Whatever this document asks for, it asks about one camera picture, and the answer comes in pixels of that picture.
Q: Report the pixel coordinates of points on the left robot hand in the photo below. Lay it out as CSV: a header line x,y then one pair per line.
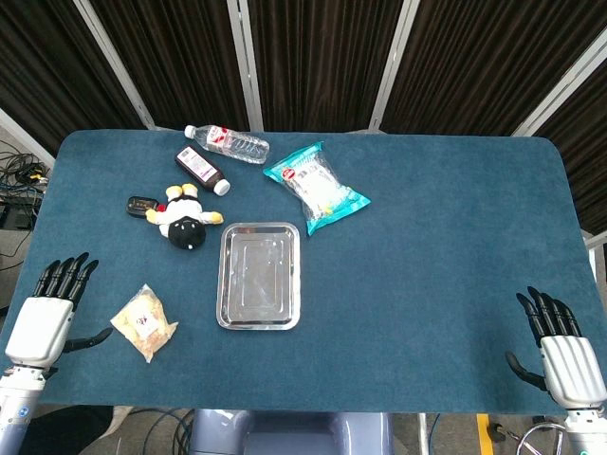
x,y
40,327

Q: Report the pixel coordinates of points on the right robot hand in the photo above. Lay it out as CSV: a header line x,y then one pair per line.
x,y
564,365

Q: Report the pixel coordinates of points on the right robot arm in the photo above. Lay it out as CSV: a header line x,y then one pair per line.
x,y
585,429

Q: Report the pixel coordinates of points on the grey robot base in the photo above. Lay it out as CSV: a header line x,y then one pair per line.
x,y
289,431

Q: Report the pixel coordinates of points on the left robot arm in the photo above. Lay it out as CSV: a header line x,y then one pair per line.
x,y
16,403

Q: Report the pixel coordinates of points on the small clear snack packet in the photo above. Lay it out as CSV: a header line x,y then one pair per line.
x,y
144,323

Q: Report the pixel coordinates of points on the stainless steel tray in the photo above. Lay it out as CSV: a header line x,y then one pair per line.
x,y
259,276

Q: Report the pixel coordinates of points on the chrome chair base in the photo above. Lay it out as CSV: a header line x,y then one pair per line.
x,y
543,441

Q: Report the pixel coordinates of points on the small black rectangular box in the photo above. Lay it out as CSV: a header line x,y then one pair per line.
x,y
141,205

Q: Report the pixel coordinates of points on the black and white plush toy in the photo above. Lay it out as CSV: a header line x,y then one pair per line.
x,y
185,216

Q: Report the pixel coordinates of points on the blue table cloth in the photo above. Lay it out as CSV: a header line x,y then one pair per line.
x,y
379,284

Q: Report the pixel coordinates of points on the dark brown medicine bottle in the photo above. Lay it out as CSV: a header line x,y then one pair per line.
x,y
201,169

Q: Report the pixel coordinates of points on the clear plastic water bottle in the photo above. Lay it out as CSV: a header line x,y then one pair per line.
x,y
227,141

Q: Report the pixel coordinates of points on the teal snack bag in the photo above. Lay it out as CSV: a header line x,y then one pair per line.
x,y
317,187

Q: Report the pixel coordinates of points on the dark folding partition screen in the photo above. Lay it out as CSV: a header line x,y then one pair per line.
x,y
313,61

